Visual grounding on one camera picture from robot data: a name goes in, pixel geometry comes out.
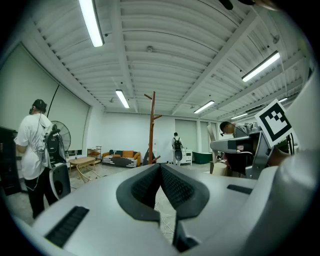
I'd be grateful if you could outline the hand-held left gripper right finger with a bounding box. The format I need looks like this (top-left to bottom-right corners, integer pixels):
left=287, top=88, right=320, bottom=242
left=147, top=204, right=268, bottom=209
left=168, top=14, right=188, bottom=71
left=159, top=163, right=261, bottom=256

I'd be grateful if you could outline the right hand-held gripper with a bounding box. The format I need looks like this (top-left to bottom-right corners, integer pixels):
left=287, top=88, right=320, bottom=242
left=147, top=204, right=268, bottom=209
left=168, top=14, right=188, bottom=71
left=210, top=98, right=299, bottom=180

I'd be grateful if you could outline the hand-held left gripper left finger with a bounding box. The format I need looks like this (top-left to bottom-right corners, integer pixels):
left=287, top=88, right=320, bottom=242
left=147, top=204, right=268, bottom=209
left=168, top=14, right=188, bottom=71
left=32, top=163, right=180, bottom=256

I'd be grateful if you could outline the wooden coat stand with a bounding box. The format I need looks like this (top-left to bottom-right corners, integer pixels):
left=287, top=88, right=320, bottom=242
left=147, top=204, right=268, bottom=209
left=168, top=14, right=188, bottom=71
left=141, top=91, right=163, bottom=166

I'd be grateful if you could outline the person's right forearm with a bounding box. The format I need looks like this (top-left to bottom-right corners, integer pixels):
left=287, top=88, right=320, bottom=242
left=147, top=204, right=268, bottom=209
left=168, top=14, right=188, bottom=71
left=270, top=146, right=290, bottom=168

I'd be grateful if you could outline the small metal shelf rack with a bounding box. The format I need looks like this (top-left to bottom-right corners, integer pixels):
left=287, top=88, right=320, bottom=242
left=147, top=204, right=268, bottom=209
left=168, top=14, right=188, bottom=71
left=86, top=145, right=103, bottom=165

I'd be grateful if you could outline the dark green bathtub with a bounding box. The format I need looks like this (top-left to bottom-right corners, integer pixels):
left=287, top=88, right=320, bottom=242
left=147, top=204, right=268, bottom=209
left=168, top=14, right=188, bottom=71
left=192, top=150, right=214, bottom=165

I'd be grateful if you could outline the light wooden chair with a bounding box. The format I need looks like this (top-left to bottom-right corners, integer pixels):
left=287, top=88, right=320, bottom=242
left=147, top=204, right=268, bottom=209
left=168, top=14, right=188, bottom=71
left=206, top=124, right=231, bottom=176

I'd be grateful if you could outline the white low cabinet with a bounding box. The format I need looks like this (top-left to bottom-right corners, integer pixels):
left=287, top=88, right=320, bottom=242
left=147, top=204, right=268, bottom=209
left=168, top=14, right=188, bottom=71
left=184, top=149, right=194, bottom=167

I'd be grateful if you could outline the light wooden coffee table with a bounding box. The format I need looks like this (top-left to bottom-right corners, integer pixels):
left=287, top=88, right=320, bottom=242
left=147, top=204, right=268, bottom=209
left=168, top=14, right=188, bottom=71
left=68, top=156, right=97, bottom=174

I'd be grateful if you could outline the orange and black sofa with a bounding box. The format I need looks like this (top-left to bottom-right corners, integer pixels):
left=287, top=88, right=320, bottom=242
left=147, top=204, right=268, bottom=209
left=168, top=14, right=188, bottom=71
left=101, top=149, right=142, bottom=168

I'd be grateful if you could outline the black standing floor fan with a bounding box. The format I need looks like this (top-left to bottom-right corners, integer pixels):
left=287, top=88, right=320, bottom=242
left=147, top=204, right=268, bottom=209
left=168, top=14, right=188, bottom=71
left=50, top=120, right=72, bottom=154

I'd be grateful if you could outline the black cabinet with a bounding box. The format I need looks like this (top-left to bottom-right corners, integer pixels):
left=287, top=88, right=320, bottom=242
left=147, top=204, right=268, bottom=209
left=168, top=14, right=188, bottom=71
left=0, top=125, right=22, bottom=197

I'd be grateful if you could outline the black arched floor lamp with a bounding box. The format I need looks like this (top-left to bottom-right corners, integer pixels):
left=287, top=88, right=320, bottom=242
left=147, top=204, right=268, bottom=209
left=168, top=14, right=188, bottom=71
left=46, top=83, right=61, bottom=119

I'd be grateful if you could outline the person's head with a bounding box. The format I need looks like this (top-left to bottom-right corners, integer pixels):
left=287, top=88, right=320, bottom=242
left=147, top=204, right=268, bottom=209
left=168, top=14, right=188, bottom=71
left=254, top=0, right=282, bottom=12

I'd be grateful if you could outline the white floor cable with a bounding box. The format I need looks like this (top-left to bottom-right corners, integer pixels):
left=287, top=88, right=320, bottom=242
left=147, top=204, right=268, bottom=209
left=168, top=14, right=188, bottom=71
left=154, top=194, right=176, bottom=237

